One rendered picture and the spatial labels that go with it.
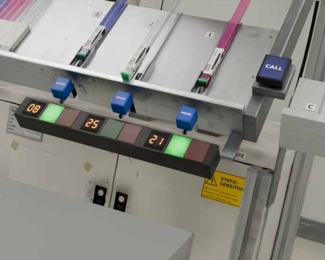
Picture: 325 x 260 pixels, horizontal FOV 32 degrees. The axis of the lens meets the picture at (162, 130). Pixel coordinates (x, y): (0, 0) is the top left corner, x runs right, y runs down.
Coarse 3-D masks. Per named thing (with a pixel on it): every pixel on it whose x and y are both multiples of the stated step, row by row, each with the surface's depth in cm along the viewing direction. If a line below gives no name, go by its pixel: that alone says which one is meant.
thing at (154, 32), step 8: (176, 0) 101; (168, 8) 99; (160, 16) 98; (168, 16) 98; (160, 24) 97; (152, 32) 95; (144, 40) 94; (152, 40) 94; (128, 72) 90; (128, 80) 90
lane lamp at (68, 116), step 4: (64, 108) 92; (68, 108) 92; (64, 112) 92; (68, 112) 92; (72, 112) 92; (76, 112) 92; (60, 116) 92; (64, 116) 91; (68, 116) 91; (72, 116) 91; (76, 116) 91; (60, 120) 91; (64, 120) 91; (68, 120) 91; (72, 120) 91; (60, 124) 90; (64, 124) 90; (68, 124) 90
